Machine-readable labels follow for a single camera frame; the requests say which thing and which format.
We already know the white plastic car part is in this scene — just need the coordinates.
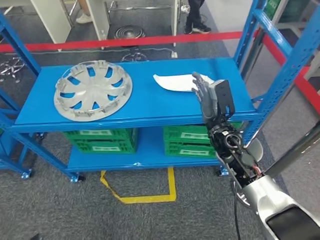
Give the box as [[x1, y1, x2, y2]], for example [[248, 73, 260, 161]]
[[152, 73, 215, 93]]

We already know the chrome round base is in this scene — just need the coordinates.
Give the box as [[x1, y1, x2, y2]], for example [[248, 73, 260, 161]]
[[246, 137, 264, 163]]

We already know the white desk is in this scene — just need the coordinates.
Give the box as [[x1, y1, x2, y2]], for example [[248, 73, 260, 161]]
[[86, 0, 181, 48], [0, 0, 72, 45]]

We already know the red barrier belt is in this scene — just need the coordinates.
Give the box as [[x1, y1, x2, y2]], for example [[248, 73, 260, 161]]
[[0, 30, 260, 54], [254, 29, 320, 116]]

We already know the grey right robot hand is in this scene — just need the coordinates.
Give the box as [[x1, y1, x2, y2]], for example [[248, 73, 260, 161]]
[[191, 71, 222, 125]]

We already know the person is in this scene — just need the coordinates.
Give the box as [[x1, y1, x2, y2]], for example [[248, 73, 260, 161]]
[[183, 0, 212, 35], [75, 0, 94, 25]]

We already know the grey metal bar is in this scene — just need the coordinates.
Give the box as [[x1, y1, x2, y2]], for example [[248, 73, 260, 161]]
[[264, 123, 320, 178]]

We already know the silver wheel hubcap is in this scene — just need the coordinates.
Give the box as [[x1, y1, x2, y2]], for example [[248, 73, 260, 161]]
[[53, 59, 134, 123]]

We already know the black cable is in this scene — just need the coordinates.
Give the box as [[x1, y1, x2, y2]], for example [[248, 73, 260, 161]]
[[232, 185, 243, 240]]

